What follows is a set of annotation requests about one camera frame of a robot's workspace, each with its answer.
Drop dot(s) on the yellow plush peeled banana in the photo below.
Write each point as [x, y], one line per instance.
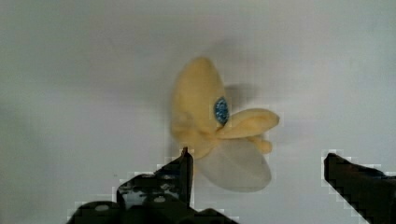
[229, 148]

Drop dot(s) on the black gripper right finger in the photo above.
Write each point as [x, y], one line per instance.
[369, 191]

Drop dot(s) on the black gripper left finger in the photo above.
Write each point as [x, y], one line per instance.
[162, 197]

